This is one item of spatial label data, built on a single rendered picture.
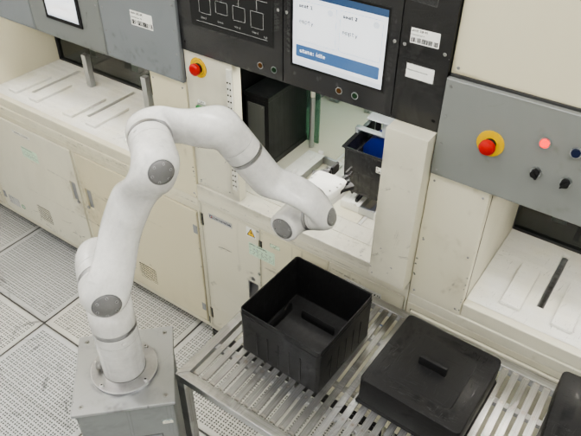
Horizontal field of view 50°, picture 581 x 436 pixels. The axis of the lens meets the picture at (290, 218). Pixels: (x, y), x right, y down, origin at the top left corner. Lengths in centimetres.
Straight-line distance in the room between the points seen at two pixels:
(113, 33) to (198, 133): 96
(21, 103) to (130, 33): 103
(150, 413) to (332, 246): 76
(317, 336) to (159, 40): 107
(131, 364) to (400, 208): 86
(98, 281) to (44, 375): 148
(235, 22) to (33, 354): 182
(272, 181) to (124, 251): 39
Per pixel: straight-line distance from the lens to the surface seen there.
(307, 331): 191
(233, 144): 141
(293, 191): 152
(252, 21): 183
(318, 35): 170
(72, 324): 311
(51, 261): 347
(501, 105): 153
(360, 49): 165
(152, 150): 133
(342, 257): 205
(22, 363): 303
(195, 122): 139
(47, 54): 344
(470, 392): 173
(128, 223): 147
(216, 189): 227
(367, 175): 208
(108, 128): 278
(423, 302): 199
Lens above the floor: 222
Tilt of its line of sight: 39 degrees down
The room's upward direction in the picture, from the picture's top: 1 degrees clockwise
